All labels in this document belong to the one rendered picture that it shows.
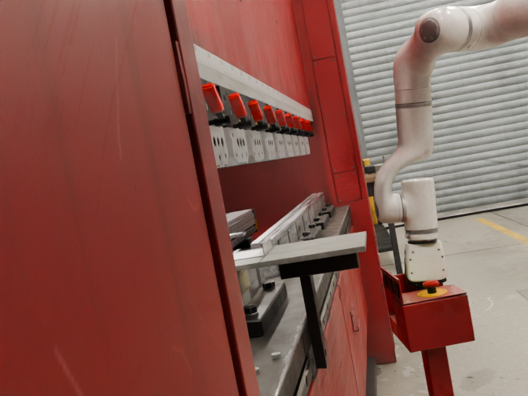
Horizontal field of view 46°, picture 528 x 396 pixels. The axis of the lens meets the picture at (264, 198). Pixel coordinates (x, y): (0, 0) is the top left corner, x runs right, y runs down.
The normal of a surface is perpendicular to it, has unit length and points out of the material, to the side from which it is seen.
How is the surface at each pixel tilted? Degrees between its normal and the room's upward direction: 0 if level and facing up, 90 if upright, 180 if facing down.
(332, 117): 90
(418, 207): 89
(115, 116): 90
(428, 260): 90
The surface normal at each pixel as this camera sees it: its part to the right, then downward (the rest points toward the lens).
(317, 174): -0.17, 0.08
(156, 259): 0.97, -0.17
